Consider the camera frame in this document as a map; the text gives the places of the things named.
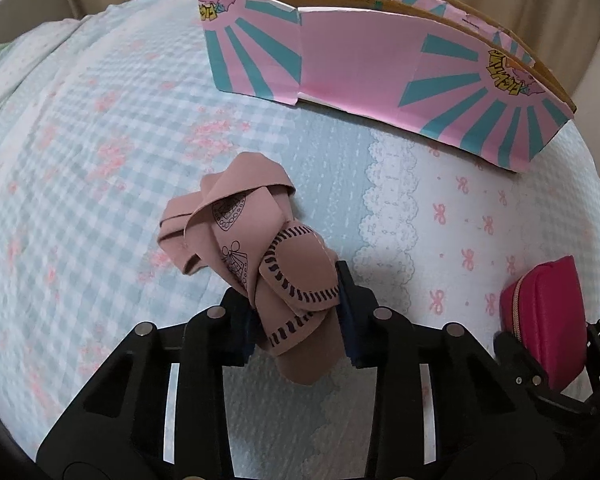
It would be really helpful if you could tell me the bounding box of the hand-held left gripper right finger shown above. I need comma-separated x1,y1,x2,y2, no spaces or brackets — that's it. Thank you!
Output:
332,260,567,480

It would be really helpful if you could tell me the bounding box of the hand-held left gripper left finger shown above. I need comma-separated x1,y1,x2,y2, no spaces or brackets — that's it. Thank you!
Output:
36,302,262,480

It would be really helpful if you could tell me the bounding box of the magenta zip pouch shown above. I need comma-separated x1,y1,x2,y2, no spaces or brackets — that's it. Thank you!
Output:
499,256,589,392

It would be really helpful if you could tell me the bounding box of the dusty pink printed cloth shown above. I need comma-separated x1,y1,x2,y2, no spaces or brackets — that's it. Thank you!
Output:
157,152,342,387

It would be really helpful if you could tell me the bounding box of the pink striped cardboard box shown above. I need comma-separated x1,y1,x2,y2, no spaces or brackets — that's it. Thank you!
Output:
196,0,579,174

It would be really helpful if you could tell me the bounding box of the wide beige curtain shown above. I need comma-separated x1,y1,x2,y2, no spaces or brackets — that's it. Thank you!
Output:
55,0,600,109

